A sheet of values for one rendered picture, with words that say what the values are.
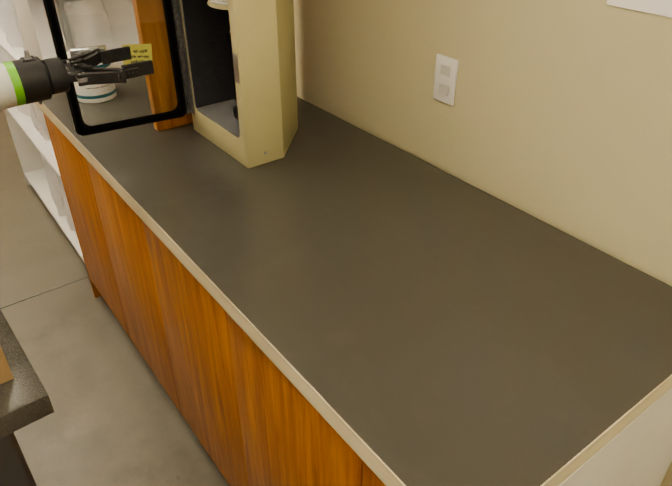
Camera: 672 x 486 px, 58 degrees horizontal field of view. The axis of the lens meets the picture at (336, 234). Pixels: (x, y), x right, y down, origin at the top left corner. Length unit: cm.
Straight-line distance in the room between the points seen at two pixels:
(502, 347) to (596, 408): 17
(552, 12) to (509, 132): 28
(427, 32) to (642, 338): 87
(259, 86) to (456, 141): 51
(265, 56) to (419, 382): 89
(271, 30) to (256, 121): 22
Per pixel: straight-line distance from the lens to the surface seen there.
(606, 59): 130
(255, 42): 151
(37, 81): 145
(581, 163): 138
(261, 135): 159
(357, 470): 105
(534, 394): 101
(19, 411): 106
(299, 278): 119
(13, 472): 123
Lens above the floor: 165
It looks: 33 degrees down
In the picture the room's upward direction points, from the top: straight up
